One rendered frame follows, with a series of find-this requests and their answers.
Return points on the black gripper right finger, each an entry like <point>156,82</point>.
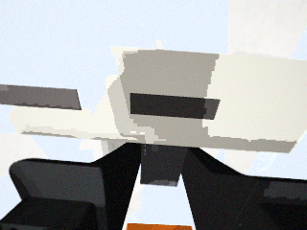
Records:
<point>223,199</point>

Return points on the black two-prong plug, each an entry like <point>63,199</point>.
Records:
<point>161,165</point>

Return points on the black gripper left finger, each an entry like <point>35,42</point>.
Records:
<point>107,182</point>

